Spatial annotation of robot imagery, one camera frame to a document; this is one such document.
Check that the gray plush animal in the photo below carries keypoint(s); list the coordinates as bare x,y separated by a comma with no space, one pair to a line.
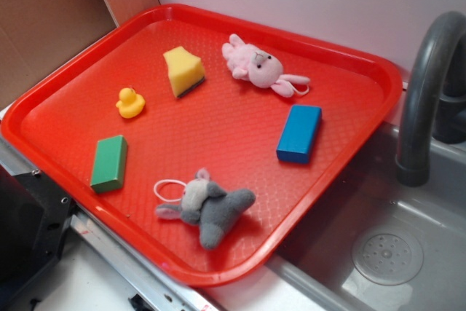
206,205

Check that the pink plush animal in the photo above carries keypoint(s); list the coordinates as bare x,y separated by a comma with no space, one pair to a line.
263,70

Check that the red plastic tray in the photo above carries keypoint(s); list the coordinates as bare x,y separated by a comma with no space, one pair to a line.
230,127

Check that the blue wooden block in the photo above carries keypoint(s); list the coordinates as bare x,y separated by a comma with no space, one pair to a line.
299,134

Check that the yellow sponge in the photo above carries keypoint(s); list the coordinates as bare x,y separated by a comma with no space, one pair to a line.
185,70

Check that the yellow rubber duck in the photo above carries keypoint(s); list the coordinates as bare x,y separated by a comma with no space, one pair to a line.
130,103

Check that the green wooden block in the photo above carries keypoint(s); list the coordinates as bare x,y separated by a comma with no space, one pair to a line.
108,171

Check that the gray toy sink basin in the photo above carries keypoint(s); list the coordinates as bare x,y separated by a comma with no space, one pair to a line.
371,243

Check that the gray toy faucet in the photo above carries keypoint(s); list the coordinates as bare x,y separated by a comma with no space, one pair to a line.
435,99

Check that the brown cardboard panel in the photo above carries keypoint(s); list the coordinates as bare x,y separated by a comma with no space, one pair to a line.
39,36

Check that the silver metal rail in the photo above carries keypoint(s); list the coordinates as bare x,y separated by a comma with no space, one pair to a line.
97,270

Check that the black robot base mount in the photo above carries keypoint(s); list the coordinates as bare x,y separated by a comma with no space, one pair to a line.
35,216

